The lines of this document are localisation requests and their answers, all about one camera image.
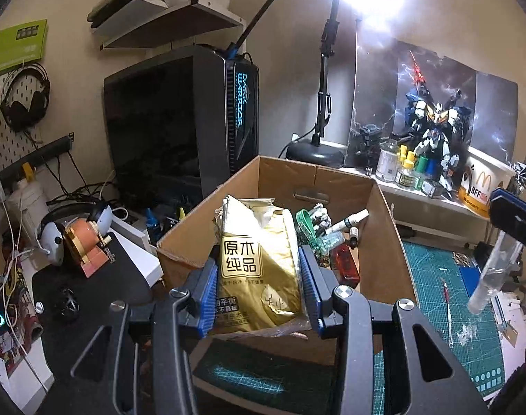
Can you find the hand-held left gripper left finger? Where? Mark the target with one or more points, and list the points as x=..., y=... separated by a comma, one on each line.
x=209, y=294

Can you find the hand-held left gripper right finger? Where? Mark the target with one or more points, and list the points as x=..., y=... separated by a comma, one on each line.
x=310, y=285

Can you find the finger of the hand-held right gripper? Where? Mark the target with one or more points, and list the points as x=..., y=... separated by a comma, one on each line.
x=513, y=220
x=511, y=193

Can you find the gold tissue pack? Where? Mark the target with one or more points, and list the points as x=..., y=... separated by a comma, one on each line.
x=254, y=268

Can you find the clear plastic tube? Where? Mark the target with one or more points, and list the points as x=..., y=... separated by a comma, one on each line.
x=490, y=276

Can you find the brown cardboard box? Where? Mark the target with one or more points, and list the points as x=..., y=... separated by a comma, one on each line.
x=284, y=173

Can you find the white yellow paper bucket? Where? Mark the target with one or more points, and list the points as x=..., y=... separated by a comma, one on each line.
x=474, y=181

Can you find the red translucent box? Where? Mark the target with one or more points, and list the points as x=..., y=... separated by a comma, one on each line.
x=345, y=266

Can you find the metal ship wheel ornament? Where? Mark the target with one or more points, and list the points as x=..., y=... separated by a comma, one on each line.
x=464, y=259

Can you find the white plastic model parts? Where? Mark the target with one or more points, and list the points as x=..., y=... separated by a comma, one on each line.
x=320, y=216

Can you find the blue notebook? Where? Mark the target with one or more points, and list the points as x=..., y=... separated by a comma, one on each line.
x=468, y=276

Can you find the white marker pen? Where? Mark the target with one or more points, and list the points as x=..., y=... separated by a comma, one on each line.
x=349, y=221

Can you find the small black box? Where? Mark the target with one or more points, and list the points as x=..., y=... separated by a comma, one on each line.
x=431, y=188

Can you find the white flat box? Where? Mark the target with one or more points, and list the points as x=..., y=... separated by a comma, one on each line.
x=137, y=246

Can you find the tall green-capped bottle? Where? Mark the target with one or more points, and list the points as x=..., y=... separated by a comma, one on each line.
x=423, y=164

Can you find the white blue robot model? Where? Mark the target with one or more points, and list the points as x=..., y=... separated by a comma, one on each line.
x=436, y=138

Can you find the small green-label bottle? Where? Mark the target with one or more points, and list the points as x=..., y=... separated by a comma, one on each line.
x=418, y=180

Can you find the black desk pad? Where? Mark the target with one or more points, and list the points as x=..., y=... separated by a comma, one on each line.
x=116, y=276

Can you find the green cutting mat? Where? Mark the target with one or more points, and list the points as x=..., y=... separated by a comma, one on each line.
x=427, y=276

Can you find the yellow-capped glue bottle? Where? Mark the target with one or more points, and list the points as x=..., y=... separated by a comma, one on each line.
x=404, y=177
x=404, y=150

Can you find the orange gold device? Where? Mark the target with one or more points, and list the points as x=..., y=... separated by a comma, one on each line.
x=88, y=246

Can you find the black desk lamp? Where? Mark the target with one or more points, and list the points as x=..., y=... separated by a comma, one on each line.
x=315, y=153

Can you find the white board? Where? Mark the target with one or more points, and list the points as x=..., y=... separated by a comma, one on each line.
x=515, y=363

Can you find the small black wheel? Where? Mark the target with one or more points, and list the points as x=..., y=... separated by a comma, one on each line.
x=66, y=304

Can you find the black block figure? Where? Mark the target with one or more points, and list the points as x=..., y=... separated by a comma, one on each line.
x=369, y=138

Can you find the white headphones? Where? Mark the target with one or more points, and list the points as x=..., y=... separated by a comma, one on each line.
x=51, y=242

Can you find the dark stormy backdrop poster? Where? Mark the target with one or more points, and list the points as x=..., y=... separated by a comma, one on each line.
x=375, y=95

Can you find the black computer tower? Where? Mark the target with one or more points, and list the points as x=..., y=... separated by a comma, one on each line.
x=168, y=129

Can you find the white plastic bottle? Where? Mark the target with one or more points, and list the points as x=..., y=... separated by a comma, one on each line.
x=27, y=207

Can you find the printed mouse pad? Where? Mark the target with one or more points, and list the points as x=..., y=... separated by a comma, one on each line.
x=12, y=341

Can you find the black power strip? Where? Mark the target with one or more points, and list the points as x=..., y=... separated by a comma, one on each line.
x=42, y=151

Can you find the black headphones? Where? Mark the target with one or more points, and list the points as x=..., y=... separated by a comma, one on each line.
x=12, y=116

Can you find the green flat box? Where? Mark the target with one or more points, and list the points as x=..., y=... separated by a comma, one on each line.
x=16, y=47

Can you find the white wall shelf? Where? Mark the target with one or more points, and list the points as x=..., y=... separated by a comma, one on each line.
x=189, y=21

